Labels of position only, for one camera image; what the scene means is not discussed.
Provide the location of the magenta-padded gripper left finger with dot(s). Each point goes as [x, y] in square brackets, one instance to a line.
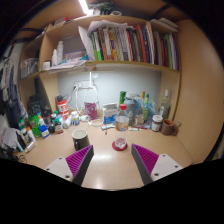
[78, 160]

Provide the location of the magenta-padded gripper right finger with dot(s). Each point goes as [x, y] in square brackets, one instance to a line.
[146, 159]

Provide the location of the black mug with white inside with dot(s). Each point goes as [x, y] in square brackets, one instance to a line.
[80, 141]

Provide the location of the white and green tube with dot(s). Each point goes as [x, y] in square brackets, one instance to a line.
[135, 129]

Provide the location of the flat round red coaster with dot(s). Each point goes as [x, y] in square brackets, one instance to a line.
[114, 147]

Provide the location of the brown jar with white lid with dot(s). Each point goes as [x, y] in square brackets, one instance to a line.
[157, 124]

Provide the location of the brown mug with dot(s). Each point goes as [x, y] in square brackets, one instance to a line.
[168, 127]

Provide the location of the white bottle with blue label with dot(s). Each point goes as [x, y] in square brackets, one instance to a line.
[75, 119]

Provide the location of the white box with blue lid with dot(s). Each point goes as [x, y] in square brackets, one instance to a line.
[44, 131]

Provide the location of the glass bottle with yellow cap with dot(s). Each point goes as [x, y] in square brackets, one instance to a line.
[141, 111]

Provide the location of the magenta pouch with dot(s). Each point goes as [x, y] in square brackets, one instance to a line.
[90, 110]

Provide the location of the slim bottle with green cap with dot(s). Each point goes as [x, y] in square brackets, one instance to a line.
[146, 106]

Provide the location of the grey shaker bottle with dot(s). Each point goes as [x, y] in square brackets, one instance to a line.
[131, 108]

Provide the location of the clear glass bottle white cap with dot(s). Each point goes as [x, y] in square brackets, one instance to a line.
[164, 108]

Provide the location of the red and white canister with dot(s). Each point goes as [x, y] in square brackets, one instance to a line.
[62, 108]

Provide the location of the white and blue carton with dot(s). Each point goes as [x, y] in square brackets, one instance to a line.
[109, 114]

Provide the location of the tall green bottle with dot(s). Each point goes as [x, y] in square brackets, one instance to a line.
[122, 97]

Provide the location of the black box appliance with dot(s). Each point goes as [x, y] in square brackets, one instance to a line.
[34, 106]

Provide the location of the wooden shelf unit with books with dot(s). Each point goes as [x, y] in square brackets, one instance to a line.
[133, 43]

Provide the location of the white wall power outlet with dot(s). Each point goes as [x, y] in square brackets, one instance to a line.
[85, 84]

